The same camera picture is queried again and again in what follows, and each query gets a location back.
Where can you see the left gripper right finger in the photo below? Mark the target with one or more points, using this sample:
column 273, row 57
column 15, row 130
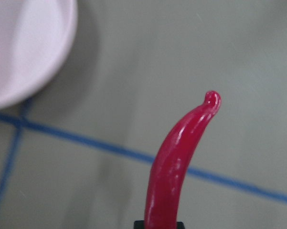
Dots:
column 180, row 225

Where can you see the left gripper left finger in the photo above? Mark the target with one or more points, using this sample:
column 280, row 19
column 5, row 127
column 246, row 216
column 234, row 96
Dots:
column 138, row 224

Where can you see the red chili pepper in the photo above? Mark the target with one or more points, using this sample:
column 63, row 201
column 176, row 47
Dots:
column 171, row 163

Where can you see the pink plate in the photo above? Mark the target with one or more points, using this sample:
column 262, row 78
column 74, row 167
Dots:
column 36, row 37

